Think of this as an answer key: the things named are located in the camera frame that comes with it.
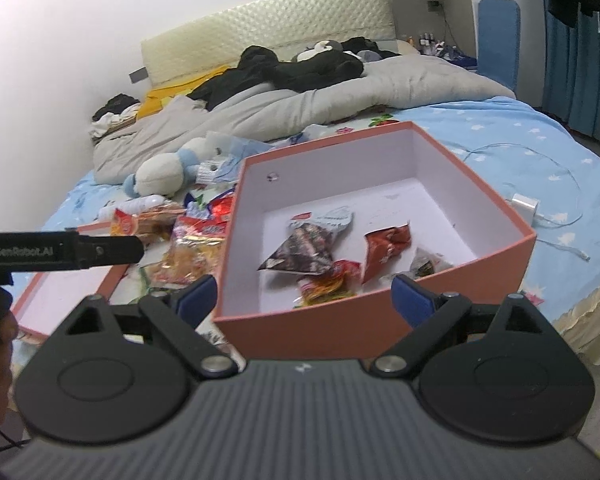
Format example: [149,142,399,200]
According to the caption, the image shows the orange dried snack bag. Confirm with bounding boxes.
[143,216,227,288]

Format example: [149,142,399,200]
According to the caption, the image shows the red foil snack packet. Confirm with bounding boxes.
[362,223,412,284]

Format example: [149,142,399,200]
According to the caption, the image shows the clear red spicy snack bag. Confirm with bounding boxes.
[294,260,362,308]

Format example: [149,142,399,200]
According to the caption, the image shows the orange sausage snack bag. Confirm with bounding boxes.
[109,203,185,246]

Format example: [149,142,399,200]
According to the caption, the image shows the grey clear snack bag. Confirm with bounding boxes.
[407,247,453,280]

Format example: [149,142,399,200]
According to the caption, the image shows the small red foil candy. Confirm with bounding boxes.
[208,192,234,223]

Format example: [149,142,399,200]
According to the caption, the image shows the pink box lid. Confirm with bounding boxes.
[10,219,131,344]

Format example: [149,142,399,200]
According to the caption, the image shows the fruit print mat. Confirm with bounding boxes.
[94,114,401,356]

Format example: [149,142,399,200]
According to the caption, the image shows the pink gift box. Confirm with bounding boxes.
[214,122,535,359]

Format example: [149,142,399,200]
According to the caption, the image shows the white phone charger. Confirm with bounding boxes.
[509,193,540,226]

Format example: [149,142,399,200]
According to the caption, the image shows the white blue plush toy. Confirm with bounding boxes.
[122,138,219,198]

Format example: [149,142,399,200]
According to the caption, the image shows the pale blue plastic bag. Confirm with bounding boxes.
[197,129,322,187]

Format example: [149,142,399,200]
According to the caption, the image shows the blue bed sheet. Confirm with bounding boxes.
[44,98,600,332]

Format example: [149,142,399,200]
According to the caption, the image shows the grey duvet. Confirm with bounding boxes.
[93,54,515,184]

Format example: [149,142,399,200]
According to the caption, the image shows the clothes on nightstand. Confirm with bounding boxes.
[90,93,140,142]

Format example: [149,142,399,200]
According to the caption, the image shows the yellow pillow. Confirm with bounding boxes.
[136,65,230,119]

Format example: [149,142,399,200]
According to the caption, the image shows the black clothes pile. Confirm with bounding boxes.
[187,37,396,110]

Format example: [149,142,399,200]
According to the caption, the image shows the blue curtain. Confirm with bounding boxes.
[542,0,600,141]

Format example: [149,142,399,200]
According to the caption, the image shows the black white plush toy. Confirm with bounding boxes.
[294,40,342,62]

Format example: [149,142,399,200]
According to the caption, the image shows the cream quilted headboard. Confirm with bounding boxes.
[140,0,396,87]

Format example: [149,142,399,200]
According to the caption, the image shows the white charger cable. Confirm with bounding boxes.
[459,142,592,264]

